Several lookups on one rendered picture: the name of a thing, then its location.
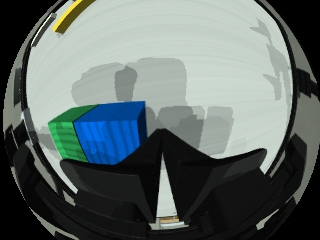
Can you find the green cube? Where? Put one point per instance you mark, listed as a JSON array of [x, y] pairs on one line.
[[64, 134]]

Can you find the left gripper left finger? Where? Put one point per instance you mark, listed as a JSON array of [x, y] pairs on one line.
[[135, 179]]

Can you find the cream rectangular bar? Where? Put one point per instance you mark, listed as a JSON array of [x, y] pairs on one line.
[[44, 27]]

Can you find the blue cube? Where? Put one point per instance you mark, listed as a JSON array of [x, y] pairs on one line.
[[110, 132]]

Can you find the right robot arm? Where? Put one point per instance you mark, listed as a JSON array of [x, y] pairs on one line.
[[314, 89]]

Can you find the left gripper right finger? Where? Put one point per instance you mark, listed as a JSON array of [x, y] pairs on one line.
[[193, 174]]

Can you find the yellow rectangular bar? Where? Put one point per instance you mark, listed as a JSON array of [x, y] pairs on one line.
[[70, 15]]

